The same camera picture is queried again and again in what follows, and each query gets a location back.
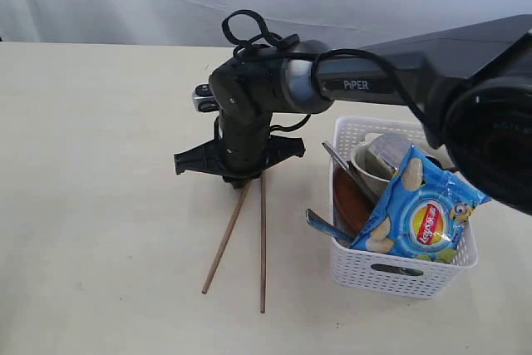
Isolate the lower blue-grey utensil handle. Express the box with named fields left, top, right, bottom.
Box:
left=305, top=209, right=354, bottom=243

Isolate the blue chips bag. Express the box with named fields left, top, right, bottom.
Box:
left=350, top=145, right=490, bottom=264

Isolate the white plastic perforated basket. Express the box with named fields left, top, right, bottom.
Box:
left=329, top=116, right=478, bottom=299

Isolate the pale green ceramic bowl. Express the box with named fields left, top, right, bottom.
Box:
left=349, top=131, right=459, bottom=202

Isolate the dark brown wooden plate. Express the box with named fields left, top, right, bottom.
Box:
left=332, top=167, right=374, bottom=238

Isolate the shiny steel cup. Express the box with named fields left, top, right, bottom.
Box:
left=365, top=133, right=413, bottom=180

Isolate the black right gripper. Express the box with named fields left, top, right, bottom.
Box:
left=174, top=111, right=305, bottom=190

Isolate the dark wooden chopstick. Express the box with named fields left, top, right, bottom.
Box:
left=259, top=172, right=267, bottom=314

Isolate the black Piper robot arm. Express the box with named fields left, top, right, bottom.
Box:
left=174, top=10, right=531, bottom=214

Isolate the upper grey metal utensil handle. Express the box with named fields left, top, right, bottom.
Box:
left=322, top=141, right=378, bottom=205

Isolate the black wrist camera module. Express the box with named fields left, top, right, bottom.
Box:
left=192, top=84, right=219, bottom=113

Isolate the light wooden chopstick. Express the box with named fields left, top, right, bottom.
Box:
left=201, top=181, right=251, bottom=294

